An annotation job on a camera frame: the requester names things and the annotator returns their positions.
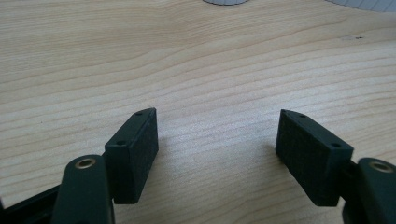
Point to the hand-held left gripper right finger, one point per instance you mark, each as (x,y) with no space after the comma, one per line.
(311,158)

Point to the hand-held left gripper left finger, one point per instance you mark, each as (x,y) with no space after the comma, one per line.
(132,155)

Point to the grey checked cloth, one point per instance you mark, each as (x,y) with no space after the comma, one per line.
(364,4)

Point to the grey round object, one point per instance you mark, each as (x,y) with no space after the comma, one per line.
(224,2)

